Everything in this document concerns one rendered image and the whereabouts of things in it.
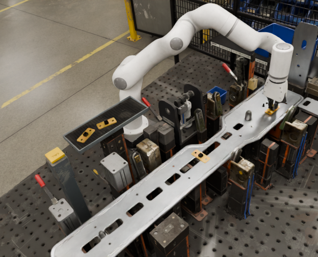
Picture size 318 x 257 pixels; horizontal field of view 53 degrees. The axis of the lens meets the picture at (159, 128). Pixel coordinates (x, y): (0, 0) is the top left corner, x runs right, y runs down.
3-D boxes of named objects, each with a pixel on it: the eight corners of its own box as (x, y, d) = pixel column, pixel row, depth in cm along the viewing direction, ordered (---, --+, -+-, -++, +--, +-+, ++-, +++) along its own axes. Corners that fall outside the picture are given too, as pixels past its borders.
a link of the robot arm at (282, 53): (269, 66, 149) (268, 76, 142) (273, 39, 140) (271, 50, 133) (289, 67, 146) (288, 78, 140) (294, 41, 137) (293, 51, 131)
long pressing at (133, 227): (78, 298, 102) (76, 296, 101) (46, 251, 116) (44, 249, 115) (307, 98, 164) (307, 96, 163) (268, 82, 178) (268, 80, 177)
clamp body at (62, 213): (82, 271, 139) (56, 226, 115) (69, 253, 145) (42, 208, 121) (100, 256, 143) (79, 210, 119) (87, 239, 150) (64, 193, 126)
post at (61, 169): (81, 227, 155) (52, 167, 125) (73, 217, 159) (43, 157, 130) (94, 217, 158) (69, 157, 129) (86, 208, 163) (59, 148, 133)
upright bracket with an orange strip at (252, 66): (244, 128, 194) (253, 55, 161) (243, 127, 195) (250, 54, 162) (247, 125, 195) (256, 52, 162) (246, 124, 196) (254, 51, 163)
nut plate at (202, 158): (210, 158, 139) (210, 156, 138) (205, 163, 137) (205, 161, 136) (196, 149, 144) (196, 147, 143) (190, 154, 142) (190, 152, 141)
